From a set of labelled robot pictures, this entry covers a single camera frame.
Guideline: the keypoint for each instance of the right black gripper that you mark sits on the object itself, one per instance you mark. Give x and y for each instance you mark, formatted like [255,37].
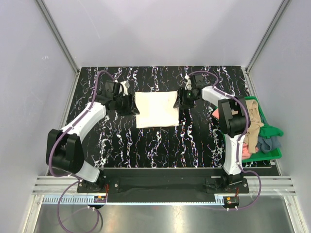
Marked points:
[186,105]

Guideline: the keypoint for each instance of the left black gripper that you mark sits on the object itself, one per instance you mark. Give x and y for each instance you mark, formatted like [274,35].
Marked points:
[131,108]

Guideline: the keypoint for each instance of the cream white t shirt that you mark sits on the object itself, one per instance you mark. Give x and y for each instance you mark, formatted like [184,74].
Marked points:
[156,109]

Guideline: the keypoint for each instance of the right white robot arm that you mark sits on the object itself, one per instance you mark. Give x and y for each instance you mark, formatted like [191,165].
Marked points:
[233,120]

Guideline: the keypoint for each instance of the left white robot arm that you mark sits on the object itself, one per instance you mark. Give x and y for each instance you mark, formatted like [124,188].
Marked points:
[64,146]

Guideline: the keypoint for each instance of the beige t shirt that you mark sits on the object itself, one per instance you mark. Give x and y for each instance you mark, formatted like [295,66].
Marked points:
[251,137]

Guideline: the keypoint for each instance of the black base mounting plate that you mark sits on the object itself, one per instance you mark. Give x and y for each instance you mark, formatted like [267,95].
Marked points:
[171,183]

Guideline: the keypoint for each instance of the pink t shirt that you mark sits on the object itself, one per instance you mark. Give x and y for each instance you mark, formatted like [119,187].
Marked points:
[245,152]

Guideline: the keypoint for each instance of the green t shirt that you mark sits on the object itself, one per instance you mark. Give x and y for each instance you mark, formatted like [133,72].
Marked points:
[268,131]

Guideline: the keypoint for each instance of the blue grey t shirt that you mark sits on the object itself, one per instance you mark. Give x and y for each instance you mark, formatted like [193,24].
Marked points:
[266,145]

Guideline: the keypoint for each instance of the green plastic bin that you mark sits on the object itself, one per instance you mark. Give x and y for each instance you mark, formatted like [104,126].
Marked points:
[259,156]

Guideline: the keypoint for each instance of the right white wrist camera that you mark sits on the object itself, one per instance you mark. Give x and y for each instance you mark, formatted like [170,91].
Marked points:
[188,85]

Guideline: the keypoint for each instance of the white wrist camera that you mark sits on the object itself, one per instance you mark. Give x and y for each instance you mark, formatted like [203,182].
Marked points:
[121,88]
[188,85]

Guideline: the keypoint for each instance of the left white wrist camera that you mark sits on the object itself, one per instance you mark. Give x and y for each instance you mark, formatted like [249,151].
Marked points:
[121,88]

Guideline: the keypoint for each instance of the right aluminium frame post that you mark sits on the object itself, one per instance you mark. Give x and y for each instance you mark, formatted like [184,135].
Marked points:
[273,24]

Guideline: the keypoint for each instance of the aluminium frame post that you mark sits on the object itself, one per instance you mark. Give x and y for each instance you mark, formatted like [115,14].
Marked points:
[57,35]
[273,24]

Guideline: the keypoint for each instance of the white slotted cable duct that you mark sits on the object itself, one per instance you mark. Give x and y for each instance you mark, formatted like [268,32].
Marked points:
[210,200]

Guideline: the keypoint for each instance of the left aluminium frame post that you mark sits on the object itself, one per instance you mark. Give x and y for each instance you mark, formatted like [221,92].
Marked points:
[57,35]

